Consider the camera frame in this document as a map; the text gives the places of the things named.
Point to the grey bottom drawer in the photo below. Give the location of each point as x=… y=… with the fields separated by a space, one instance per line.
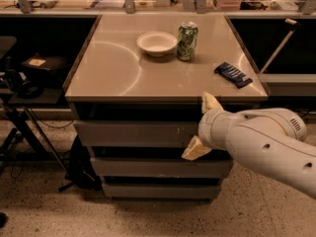
x=137 y=191

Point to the green soda can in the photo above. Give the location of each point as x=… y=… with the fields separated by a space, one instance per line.
x=187 y=41

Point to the dark blue snack packet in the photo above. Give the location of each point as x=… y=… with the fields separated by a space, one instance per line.
x=233 y=75

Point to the grey drawer cabinet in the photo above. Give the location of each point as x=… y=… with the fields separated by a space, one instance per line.
x=115 y=80

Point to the grey middle drawer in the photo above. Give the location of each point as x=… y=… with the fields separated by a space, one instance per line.
x=160 y=168

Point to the grey top drawer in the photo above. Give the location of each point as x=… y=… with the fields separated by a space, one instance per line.
x=117 y=133

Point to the grey drawer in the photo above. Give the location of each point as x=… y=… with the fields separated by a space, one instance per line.
x=137 y=191
x=117 y=133
x=160 y=168

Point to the black box with label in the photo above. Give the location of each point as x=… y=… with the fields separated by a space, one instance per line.
x=47 y=69

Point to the black headphones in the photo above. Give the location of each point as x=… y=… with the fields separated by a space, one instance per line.
x=26 y=89

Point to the white bowl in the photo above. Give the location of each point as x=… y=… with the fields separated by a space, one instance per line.
x=157 y=44

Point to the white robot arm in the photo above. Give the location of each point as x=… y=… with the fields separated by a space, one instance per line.
x=270 y=142

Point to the white leaning pole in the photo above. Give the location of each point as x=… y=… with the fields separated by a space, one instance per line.
x=294 y=25

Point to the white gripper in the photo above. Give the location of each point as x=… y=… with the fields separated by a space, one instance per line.
x=207 y=128

